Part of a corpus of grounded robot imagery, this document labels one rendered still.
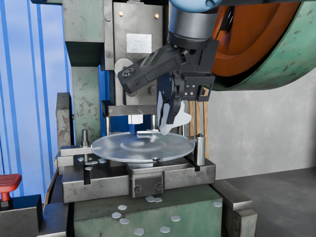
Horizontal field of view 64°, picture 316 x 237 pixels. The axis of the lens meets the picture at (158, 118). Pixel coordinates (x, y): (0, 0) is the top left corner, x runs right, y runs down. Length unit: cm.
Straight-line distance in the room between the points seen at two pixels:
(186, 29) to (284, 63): 39
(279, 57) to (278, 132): 204
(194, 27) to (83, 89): 64
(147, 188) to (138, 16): 47
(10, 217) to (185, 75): 46
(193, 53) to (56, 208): 51
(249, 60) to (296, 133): 211
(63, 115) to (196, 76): 72
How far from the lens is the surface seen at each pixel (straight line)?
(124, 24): 74
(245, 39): 92
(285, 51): 71
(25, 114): 199
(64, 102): 111
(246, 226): 75
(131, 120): 81
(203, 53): 46
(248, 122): 248
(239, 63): 87
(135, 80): 43
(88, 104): 98
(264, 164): 272
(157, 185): 71
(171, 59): 43
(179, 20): 42
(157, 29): 76
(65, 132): 107
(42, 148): 199
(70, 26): 68
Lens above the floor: 99
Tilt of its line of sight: 10 degrees down
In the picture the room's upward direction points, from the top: straight up
